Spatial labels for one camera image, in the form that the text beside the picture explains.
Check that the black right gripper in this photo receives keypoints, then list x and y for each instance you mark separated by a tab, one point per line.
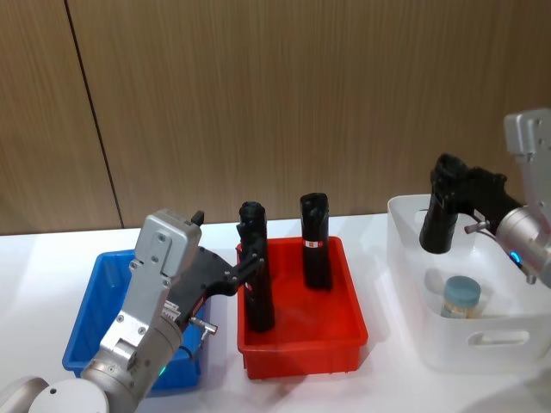
490	193

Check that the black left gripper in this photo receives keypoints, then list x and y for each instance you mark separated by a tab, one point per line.
202	279

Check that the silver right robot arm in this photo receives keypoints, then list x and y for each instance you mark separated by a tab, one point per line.
527	232

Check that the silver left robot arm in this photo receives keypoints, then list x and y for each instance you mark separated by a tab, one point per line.
142	301

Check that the red plastic bin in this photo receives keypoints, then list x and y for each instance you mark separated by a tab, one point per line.
310	327

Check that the clear jar with blue lid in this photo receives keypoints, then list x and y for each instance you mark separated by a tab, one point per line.
461	297

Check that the blue plastic bin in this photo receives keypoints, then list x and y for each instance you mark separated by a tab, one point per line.
92	310

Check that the white plastic basket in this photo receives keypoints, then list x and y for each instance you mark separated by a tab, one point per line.
473	353

